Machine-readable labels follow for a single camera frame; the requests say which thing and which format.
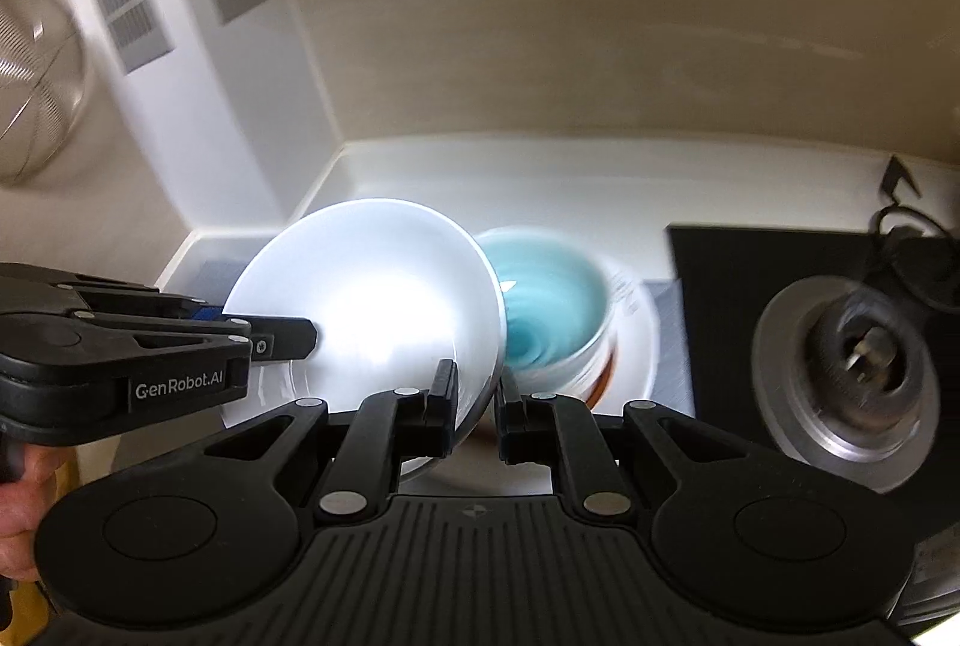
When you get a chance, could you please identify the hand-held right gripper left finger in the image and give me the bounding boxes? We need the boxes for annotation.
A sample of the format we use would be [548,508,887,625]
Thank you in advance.
[186,359,461,521]

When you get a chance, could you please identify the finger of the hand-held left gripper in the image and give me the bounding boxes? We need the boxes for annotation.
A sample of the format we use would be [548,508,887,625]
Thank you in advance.
[223,315,320,363]
[154,295,230,326]

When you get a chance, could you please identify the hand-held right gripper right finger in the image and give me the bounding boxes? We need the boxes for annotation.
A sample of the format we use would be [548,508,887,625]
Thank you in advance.
[493,368,752,519]

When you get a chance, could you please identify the brown plate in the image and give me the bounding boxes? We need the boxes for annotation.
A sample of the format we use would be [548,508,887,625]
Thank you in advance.
[579,346,620,412]

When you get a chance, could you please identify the white bowl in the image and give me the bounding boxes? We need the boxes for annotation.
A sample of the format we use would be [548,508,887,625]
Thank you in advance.
[220,198,509,485]

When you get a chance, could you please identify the light blue bowl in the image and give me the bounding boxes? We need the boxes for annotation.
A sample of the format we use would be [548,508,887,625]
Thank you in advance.
[476,224,625,396]

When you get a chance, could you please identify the person's left hand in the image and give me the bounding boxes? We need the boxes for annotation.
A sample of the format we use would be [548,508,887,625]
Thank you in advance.
[0,445,77,583]

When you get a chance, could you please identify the grey woven mat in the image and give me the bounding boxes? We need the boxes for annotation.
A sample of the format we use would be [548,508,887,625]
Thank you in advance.
[191,257,700,403]

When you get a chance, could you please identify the black glass stove top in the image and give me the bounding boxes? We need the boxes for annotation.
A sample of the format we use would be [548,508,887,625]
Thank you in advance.
[666,224,960,643]

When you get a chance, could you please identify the metal mesh strainer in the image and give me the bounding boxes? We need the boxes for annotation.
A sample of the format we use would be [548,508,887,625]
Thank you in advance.
[0,0,96,187]

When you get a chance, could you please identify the silver stove burner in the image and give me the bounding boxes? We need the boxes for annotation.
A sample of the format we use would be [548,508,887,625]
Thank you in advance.
[752,275,940,495]

